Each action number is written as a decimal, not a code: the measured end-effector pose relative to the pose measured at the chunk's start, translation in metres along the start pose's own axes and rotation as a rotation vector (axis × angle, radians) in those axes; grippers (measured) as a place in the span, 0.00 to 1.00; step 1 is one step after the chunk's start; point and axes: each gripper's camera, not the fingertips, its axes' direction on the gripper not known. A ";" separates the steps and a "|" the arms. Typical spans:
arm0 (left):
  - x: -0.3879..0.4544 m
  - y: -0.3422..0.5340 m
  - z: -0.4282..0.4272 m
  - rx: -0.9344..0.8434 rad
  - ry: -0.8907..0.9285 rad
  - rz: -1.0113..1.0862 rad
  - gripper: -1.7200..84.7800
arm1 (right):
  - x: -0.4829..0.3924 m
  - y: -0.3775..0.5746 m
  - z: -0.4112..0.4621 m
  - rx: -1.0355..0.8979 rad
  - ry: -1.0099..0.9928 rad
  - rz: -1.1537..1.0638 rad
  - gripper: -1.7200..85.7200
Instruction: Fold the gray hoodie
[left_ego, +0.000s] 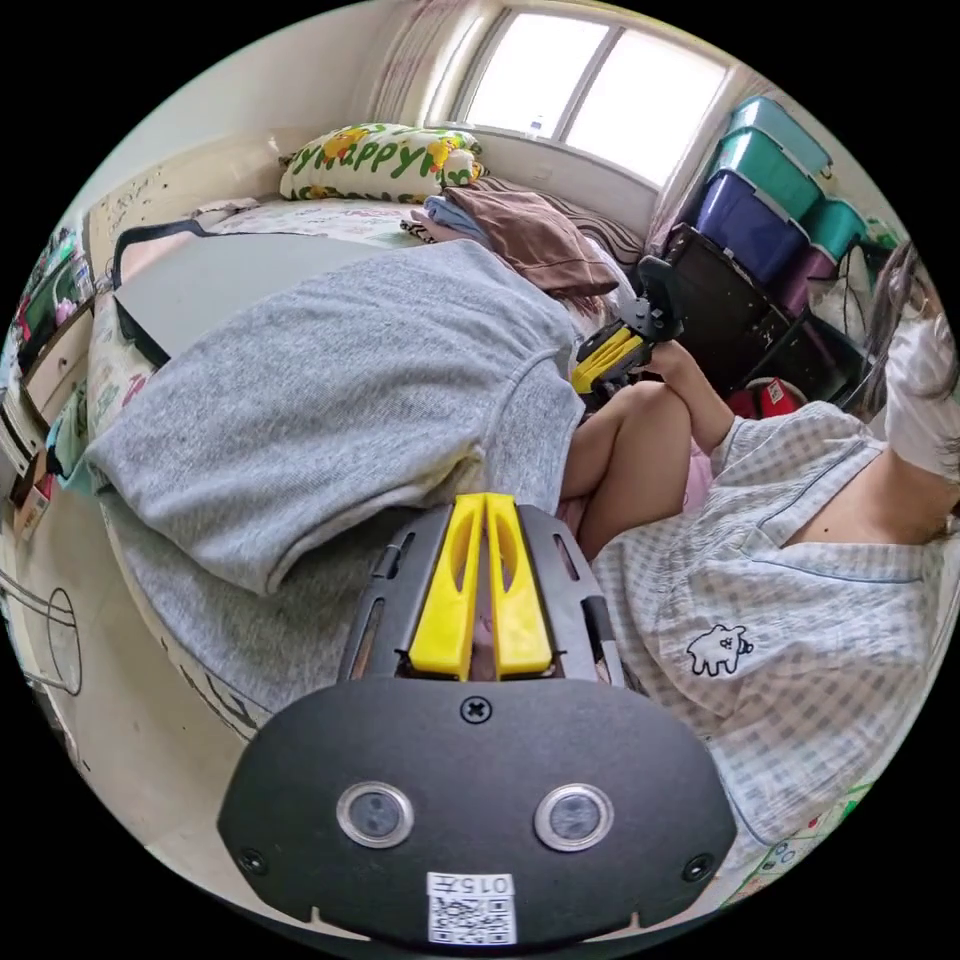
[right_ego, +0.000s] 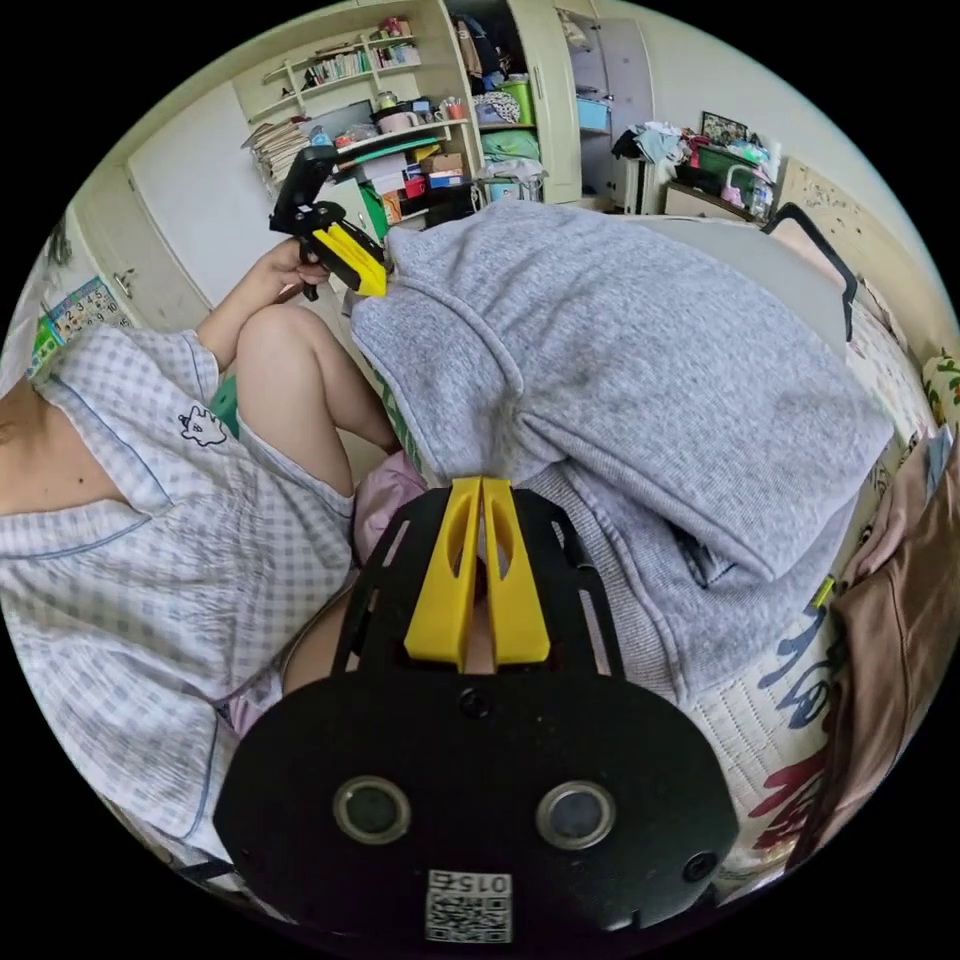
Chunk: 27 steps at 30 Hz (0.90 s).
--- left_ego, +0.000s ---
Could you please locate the black shelf with plastic bins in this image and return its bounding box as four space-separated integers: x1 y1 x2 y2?
650 93 890 410

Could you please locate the pile of clothes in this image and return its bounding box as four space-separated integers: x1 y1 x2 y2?
401 185 625 298

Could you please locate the pale curtain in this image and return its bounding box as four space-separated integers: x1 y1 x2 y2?
373 5 485 130

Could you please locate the person's right hand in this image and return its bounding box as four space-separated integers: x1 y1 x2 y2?
646 341 703 403

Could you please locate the person's right forearm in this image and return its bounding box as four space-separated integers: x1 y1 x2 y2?
683 371 740 455

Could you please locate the person's body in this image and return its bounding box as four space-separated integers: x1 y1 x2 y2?
558 239 960 877

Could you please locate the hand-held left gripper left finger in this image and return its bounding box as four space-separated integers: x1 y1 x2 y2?
407 493 486 682

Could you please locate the window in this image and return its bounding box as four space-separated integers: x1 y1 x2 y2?
448 7 738 189

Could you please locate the gray hoodie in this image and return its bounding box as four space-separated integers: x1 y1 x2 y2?
83 239 588 723

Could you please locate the white pillow with green print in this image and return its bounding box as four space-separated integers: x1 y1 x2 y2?
278 122 486 205

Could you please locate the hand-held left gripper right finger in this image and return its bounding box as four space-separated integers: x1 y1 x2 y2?
485 492 554 682

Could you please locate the gray flat board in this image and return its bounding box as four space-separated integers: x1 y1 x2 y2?
112 221 400 369

